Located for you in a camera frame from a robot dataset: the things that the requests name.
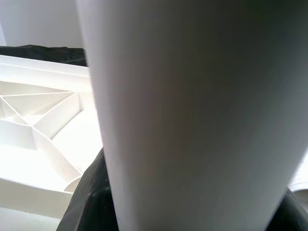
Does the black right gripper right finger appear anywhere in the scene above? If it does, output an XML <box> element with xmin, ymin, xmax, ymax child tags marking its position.
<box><xmin>262</xmin><ymin>186</ymin><xmax>308</xmax><ymax>231</ymax></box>

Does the white plastic children table top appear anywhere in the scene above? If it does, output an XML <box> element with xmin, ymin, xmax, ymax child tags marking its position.
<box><xmin>0</xmin><ymin>54</ymin><xmax>106</xmax><ymax>231</ymax></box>

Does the black table cloth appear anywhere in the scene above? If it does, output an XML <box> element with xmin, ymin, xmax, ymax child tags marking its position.
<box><xmin>0</xmin><ymin>44</ymin><xmax>91</xmax><ymax>67</ymax></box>

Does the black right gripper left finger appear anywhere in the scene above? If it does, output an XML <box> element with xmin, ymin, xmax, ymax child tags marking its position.
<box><xmin>56</xmin><ymin>148</ymin><xmax>121</xmax><ymax>231</ymax></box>

